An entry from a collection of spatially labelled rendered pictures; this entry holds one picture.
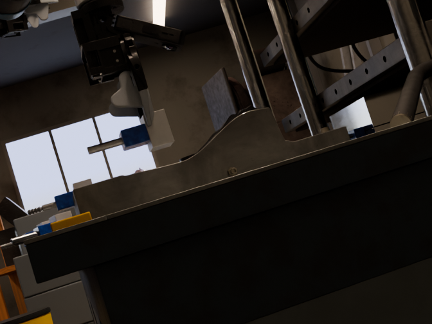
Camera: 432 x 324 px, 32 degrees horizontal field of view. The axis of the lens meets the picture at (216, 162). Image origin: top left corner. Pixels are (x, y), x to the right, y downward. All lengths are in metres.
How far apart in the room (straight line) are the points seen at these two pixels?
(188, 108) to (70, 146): 1.57
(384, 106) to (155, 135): 0.97
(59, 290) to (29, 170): 4.89
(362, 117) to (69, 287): 3.14
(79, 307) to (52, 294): 0.19
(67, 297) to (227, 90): 3.82
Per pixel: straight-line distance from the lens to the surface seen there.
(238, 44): 2.74
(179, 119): 9.61
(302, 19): 2.28
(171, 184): 1.29
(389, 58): 1.85
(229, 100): 8.06
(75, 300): 4.86
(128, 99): 1.16
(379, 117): 2.01
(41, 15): 2.03
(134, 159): 9.53
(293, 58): 2.33
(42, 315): 4.06
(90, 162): 9.55
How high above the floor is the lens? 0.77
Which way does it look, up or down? 4 degrees up
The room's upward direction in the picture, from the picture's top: 18 degrees counter-clockwise
